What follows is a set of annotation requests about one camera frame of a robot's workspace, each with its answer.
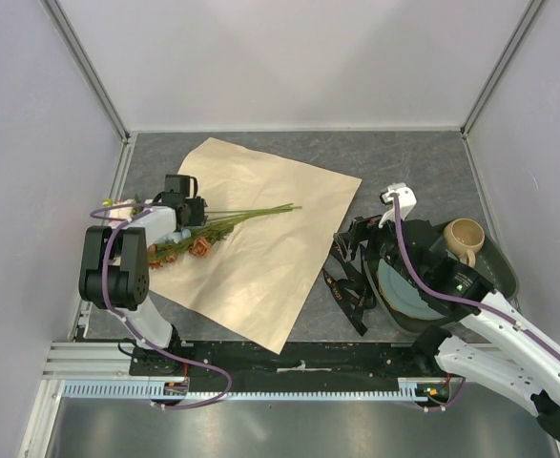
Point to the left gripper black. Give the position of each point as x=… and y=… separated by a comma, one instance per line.
x=198, y=204

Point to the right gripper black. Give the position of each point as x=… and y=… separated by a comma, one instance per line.
x=362, y=228

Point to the artificial flower bunch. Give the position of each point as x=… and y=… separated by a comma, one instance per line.
x=203, y=234

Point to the black ribbon gold lettering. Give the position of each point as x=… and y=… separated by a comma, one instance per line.
x=353, y=294

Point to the orange wrapping paper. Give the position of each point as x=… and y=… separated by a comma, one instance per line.
x=256, y=281

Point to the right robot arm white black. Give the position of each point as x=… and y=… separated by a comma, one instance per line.
x=461, y=322

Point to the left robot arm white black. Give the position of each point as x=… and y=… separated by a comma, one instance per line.
x=126, y=297

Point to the blue-grey ceramic plate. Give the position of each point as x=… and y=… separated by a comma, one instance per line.
x=403, y=297

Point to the beige ceramic mug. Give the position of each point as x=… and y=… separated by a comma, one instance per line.
x=464, y=239

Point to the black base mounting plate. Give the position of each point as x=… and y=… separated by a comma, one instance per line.
x=301, y=366

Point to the dark green tray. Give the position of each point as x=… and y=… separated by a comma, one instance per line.
x=494, y=272

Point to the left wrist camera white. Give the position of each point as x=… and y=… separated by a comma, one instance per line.
x=184, y=185

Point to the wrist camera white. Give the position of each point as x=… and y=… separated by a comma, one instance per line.
x=184, y=185
x=401, y=201

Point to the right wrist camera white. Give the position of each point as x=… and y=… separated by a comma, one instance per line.
x=401, y=201

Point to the grey slotted cable duct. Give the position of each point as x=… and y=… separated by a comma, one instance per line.
x=160, y=391

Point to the left aluminium frame post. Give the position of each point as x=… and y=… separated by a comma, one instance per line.
x=84, y=63

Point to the aluminium frame post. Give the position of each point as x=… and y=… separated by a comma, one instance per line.
x=512, y=47
x=84, y=63

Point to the right aluminium frame post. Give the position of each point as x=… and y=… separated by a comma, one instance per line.
x=512, y=47

